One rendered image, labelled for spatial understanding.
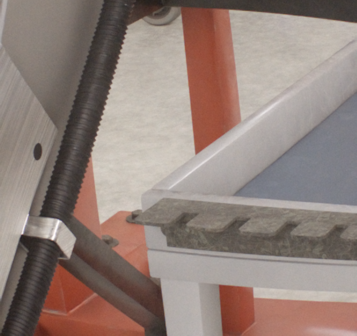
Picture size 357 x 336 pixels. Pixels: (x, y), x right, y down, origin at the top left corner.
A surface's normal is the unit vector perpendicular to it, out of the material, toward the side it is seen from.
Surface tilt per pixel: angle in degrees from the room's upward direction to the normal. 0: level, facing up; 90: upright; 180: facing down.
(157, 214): 0
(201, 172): 90
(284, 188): 0
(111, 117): 0
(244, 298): 90
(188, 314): 90
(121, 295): 137
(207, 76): 90
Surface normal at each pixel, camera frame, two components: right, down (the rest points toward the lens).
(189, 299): -0.46, 0.33
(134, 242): -0.09, -0.94
